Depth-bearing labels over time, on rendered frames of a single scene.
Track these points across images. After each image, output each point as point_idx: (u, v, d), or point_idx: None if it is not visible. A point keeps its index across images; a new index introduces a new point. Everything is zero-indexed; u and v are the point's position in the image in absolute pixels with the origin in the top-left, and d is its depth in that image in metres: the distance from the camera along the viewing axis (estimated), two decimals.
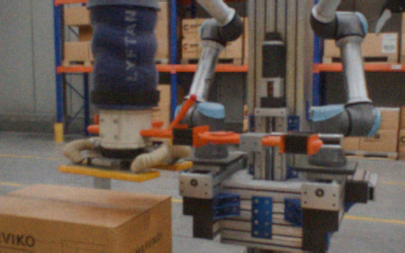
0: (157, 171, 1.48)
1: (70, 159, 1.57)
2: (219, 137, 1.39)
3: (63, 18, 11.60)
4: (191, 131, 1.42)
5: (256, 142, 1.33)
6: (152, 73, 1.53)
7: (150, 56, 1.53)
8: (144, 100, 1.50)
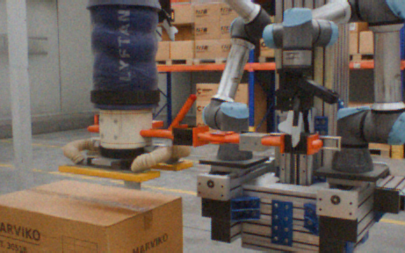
0: (157, 171, 1.48)
1: (70, 159, 1.57)
2: (219, 137, 1.39)
3: None
4: (191, 131, 1.42)
5: (256, 142, 1.33)
6: (148, 73, 1.51)
7: (146, 56, 1.51)
8: (144, 100, 1.50)
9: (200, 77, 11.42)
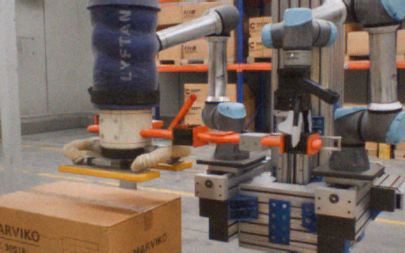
0: (157, 171, 1.48)
1: (70, 159, 1.57)
2: (219, 137, 1.39)
3: None
4: (191, 131, 1.42)
5: (256, 142, 1.33)
6: (148, 73, 1.52)
7: (147, 56, 1.51)
8: (144, 100, 1.50)
9: (188, 78, 11.42)
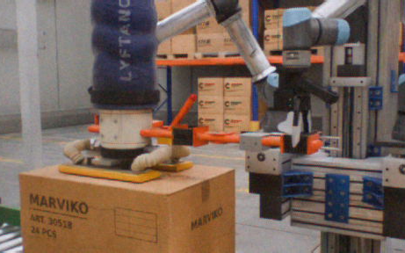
0: (157, 171, 1.48)
1: (70, 159, 1.57)
2: (219, 137, 1.39)
3: None
4: (191, 131, 1.42)
5: (256, 142, 1.33)
6: (148, 73, 1.52)
7: (146, 56, 1.51)
8: (144, 100, 1.50)
9: (201, 73, 11.30)
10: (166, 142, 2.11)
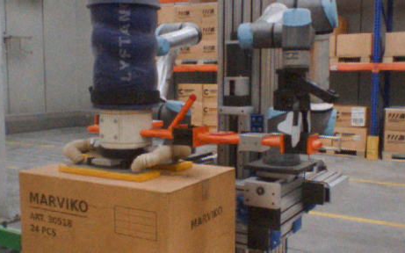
0: (157, 171, 1.48)
1: (70, 159, 1.57)
2: (219, 137, 1.39)
3: None
4: (191, 131, 1.42)
5: (256, 142, 1.33)
6: (148, 73, 1.52)
7: (146, 56, 1.51)
8: (144, 100, 1.50)
9: (184, 78, 11.55)
10: None
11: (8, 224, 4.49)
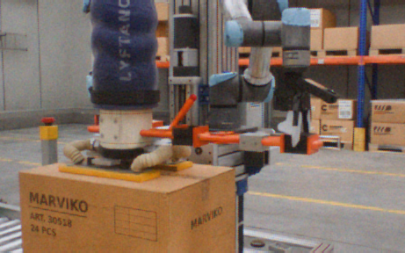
0: (157, 171, 1.48)
1: (70, 159, 1.57)
2: (219, 137, 1.39)
3: None
4: (191, 131, 1.42)
5: (256, 142, 1.33)
6: (148, 73, 1.52)
7: (146, 56, 1.51)
8: (144, 100, 1.50)
9: None
10: (46, 132, 2.48)
11: None
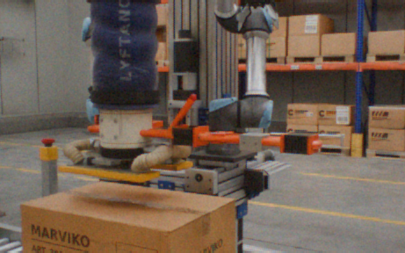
0: (157, 171, 1.48)
1: (70, 159, 1.57)
2: (219, 137, 1.39)
3: None
4: (191, 131, 1.42)
5: (256, 142, 1.33)
6: (148, 73, 1.52)
7: (146, 56, 1.51)
8: (144, 100, 1.50)
9: None
10: (46, 152, 2.49)
11: None
